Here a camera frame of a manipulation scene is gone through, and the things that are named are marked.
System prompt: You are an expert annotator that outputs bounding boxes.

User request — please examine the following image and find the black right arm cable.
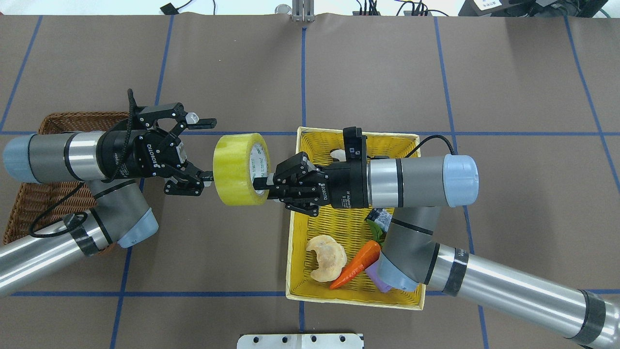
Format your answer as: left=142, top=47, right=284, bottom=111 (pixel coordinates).
left=402, top=135, right=458, bottom=159

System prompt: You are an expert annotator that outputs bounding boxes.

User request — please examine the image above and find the yellow tape roll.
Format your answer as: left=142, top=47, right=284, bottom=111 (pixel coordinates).
left=213, top=133, right=271, bottom=206

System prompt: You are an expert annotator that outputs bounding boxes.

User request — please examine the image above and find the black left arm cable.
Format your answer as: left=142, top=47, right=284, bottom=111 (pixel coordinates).
left=29, top=89, right=139, bottom=238

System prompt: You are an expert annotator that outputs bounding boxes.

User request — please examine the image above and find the yellow plastic basket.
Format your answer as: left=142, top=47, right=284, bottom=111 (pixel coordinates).
left=285, top=127, right=426, bottom=311

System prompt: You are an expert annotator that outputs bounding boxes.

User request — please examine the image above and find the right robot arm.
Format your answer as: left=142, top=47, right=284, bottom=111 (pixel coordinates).
left=210, top=137, right=619, bottom=349

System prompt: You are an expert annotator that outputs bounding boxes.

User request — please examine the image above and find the small black dongle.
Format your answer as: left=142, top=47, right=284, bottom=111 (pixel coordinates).
left=160, top=3, right=179, bottom=16

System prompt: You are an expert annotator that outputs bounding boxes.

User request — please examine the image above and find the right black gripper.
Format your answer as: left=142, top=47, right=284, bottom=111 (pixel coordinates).
left=252, top=152, right=369, bottom=217

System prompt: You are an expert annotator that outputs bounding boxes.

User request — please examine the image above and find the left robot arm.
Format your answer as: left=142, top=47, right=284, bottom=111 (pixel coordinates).
left=1, top=102, right=217, bottom=296

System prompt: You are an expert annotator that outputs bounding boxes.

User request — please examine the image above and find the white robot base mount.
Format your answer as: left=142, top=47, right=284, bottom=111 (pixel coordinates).
left=236, top=333, right=365, bottom=349

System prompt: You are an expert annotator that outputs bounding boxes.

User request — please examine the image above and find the aluminium frame post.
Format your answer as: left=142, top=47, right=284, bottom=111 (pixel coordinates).
left=291, top=0, right=316, bottom=23

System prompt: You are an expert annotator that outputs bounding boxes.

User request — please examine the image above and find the purple foam cube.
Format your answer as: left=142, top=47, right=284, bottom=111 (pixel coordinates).
left=364, top=261, right=393, bottom=293

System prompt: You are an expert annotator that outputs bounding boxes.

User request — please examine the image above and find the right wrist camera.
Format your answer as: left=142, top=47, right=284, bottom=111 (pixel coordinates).
left=342, top=127, right=367, bottom=163

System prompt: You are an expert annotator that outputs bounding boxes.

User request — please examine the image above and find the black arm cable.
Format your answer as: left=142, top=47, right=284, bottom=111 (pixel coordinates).
left=402, top=135, right=458, bottom=159
left=29, top=89, right=139, bottom=238

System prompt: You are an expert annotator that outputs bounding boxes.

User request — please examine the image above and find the beige toy croissant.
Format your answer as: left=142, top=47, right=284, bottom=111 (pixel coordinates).
left=306, top=235, right=347, bottom=282

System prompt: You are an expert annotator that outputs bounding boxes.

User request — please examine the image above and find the orange toy carrot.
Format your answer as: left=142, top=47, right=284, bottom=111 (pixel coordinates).
left=328, top=240, right=382, bottom=290

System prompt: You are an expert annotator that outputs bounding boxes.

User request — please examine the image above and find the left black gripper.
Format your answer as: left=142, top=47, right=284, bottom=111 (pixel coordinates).
left=96, top=102, right=217, bottom=196

